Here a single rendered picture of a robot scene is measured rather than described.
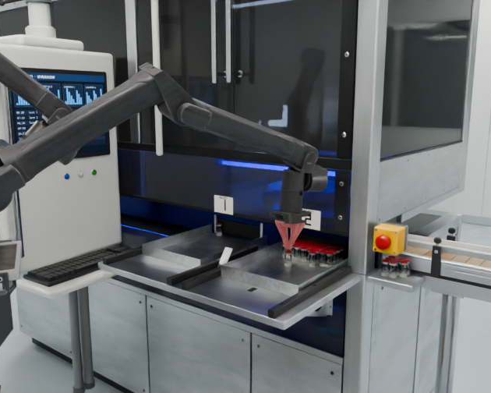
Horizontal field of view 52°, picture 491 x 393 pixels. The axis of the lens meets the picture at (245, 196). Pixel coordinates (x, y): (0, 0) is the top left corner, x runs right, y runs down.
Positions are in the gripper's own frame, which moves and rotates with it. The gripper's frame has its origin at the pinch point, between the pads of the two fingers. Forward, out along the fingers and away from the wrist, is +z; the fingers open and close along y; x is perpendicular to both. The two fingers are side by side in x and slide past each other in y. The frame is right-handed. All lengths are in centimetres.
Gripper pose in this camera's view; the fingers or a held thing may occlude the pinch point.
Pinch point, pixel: (287, 246)
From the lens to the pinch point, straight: 132.2
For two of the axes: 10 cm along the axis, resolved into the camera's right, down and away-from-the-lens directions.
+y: 6.2, -0.3, 7.8
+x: -7.8, -1.1, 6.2
